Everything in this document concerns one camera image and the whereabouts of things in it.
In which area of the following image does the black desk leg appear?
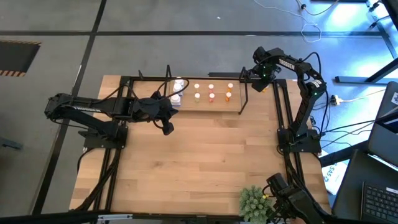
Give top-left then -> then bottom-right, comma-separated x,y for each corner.
319,139 -> 371,168

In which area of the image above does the black aluminium rig frame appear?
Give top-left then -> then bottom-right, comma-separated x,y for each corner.
0,73 -> 333,224

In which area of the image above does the silver metal bracket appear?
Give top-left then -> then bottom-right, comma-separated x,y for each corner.
98,213 -> 134,222

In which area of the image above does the beige floor cable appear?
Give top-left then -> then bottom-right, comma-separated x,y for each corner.
295,0 -> 340,16

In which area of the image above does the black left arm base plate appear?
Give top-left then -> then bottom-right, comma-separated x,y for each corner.
77,123 -> 129,149

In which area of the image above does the dark laptop visible keyboard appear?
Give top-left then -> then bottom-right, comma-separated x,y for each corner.
331,149 -> 398,224

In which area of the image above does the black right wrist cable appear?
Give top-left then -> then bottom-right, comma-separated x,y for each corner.
300,52 -> 322,78

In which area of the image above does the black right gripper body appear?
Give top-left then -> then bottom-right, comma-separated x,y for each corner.
252,46 -> 279,80

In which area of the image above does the white power cord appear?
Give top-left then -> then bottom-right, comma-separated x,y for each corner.
340,89 -> 386,103

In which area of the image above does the black hazard-striped floor mat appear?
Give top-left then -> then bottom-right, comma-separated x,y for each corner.
0,39 -> 42,78

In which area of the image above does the dark metal table base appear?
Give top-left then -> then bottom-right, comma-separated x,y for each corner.
334,0 -> 398,84

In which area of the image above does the black handheld device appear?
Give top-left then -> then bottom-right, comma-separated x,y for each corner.
262,172 -> 326,224

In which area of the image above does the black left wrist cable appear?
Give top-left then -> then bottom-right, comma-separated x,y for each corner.
154,77 -> 190,130

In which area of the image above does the white floor cable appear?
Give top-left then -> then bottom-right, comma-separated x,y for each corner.
252,0 -> 323,44

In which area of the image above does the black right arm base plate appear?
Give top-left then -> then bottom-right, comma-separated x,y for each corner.
277,126 -> 322,154

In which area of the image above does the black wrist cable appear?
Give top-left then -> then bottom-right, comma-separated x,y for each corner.
154,77 -> 190,130
300,52 -> 322,78

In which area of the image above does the green artificial plant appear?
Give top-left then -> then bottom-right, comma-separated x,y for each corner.
238,185 -> 275,223

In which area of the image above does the dark grey laptop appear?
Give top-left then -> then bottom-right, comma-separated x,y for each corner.
368,81 -> 398,169

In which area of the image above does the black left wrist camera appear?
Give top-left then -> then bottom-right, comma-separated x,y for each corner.
161,121 -> 175,136

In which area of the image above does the wooden shelf black metal frame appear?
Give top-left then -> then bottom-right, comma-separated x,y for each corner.
163,64 -> 249,115

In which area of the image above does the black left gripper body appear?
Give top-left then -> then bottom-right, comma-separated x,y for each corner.
136,91 -> 179,123

